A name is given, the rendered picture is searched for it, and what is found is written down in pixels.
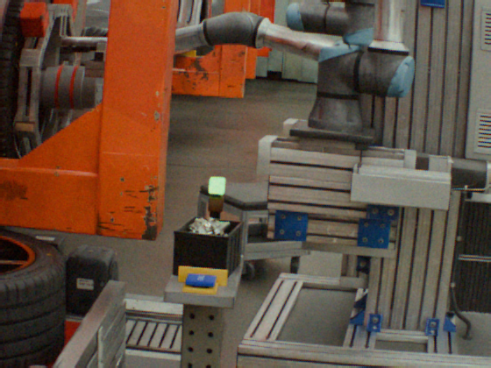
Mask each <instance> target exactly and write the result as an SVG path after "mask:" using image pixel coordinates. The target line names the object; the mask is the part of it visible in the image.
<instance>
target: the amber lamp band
mask: <svg viewBox="0 0 491 368"><path fill-rule="evenodd" d="M223 210H224V196H222V198H220V197H211V195H210V197H209V205H208V211H212V212H222V211H223Z"/></svg>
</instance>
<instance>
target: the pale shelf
mask: <svg viewBox="0 0 491 368"><path fill-rule="evenodd" d="M243 258H244V256H243V255H241V264H240V265H239V266H238V267H237V268H236V270H235V271H234V272H233V273H232V274H231V275H230V276H229V278H228V280H227V286H217V294H199V293H189V292H183V291H182V288H183V286H184V283H185V282H179V281H178V279H179V276H174V275H173V273H172V274H171V276H170V280H169V282H168V283H167V286H166V287H165V289H164V291H163V294H164V302H166V303H174V304H184V305H194V306H204V307H213V308H234V304H235V300H236V296H237V292H238V286H239V282H240V278H241V274H242V270H243Z"/></svg>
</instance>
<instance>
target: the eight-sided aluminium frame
mask: <svg viewBox="0 0 491 368"><path fill-rule="evenodd" d="M47 8H48V14H49V17H50V18H49V21H50V22H49V26H48V28H47V31H46V36H45V37H44V38H39V42H38V45H37V48H36V49H33V47H34V43H35V40H36V37H30V38H27V39H26V42H25V46H24V49H22V51H21V56H20V62H19V66H20V69H19V86H18V111H17V120H16V128H17V129H16V137H17V138H18V143H19V145H20V149H21V152H22V157H24V156H25V155H27V154H28V153H30V152H31V148H30V143H29V139H28V138H31V143H32V149H33V150H34V149H36V148H38V147H39V146H40V145H42V143H41V140H40V137H39V123H38V114H39V84H40V79H41V67H42V61H43V56H44V52H45V50H46V45H47V41H48V39H49V36H50V33H51V30H52V28H53V22H54V20H55V19H56V18H59V17H60V16H65V15H68V17H67V24H66V32H67V34H66V35H67V36H68V37H71V38H73V37H75V29H74V21H73V18H72V16H73V15H72V14H73V9H72V8H71V4H47ZM71 50H72V46H62V47H60V58H59V65H63V66H64V63H65V61H68V65H69V66H71V67H73V66H76V59H77V53H72V52H71ZM29 69H32V85H31V106H30V116H29V117H28V116H26V90H27V84H28V70H29ZM72 112H73V110H60V109H53V114H52V117H51V121H50V126H49V131H48V133H47V137H46V141H47V140H48V139H49V138H52V137H53V136H54V135H55V133H56V130H57V127H58V123H59V121H60V119H61V120H62V122H61V126H62V125H69V122H70V119H71V118H72Z"/></svg>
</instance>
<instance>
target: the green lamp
mask: <svg viewBox="0 0 491 368"><path fill-rule="evenodd" d="M224 191H225V178H214V177H211V179H210V194H214V195H223V194H224Z"/></svg>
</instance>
